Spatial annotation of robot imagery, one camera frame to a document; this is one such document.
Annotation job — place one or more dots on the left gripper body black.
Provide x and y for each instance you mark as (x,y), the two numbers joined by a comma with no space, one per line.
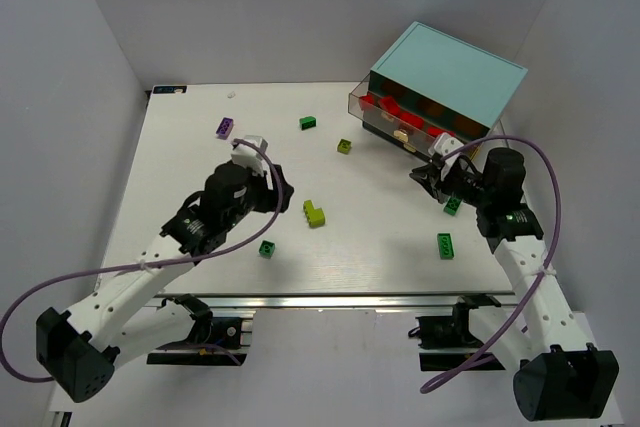
(276,189)

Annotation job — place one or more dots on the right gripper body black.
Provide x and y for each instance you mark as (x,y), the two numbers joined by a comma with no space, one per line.
(437,183)

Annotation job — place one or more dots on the transparent drawer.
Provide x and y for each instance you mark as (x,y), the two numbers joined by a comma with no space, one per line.
(392,129)

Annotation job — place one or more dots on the red long lego brick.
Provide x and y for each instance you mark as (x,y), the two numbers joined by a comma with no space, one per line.
(412,120)

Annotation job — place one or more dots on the small red lego brick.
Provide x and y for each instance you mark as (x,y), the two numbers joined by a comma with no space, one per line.
(366,102)

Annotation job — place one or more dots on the red round lego piece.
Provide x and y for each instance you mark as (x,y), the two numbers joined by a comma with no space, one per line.
(389,105)

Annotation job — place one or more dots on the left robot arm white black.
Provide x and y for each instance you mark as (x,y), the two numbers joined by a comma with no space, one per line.
(82,347)

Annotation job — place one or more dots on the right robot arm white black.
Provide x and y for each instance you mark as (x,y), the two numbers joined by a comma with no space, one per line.
(557,371)

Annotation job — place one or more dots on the green lego near right gripper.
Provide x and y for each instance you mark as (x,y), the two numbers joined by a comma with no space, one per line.
(452,206)

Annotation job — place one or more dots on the lime L-shaped lego brick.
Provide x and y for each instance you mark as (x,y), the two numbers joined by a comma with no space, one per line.
(315,216)

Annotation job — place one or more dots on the purple lego brick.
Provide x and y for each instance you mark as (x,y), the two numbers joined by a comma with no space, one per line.
(225,128)

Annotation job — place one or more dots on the dark green square lego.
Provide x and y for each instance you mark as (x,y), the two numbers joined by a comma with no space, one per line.
(267,249)

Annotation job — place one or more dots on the green long lego brick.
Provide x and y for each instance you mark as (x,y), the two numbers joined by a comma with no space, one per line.
(445,246)

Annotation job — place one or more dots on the green lego brick top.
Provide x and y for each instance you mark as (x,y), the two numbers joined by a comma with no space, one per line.
(307,122)

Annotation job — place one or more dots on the lime small lego brick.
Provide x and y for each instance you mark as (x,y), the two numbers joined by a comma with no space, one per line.
(344,146)

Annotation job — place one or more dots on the teal drawer cabinet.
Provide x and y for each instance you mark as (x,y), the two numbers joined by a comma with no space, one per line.
(452,72)

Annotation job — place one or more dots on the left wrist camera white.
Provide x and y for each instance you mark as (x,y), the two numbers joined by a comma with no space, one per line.
(246,153)

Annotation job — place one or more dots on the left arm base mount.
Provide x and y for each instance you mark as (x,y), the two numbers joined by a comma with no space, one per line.
(213,341)

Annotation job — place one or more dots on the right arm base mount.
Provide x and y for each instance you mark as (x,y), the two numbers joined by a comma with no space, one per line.
(445,341)

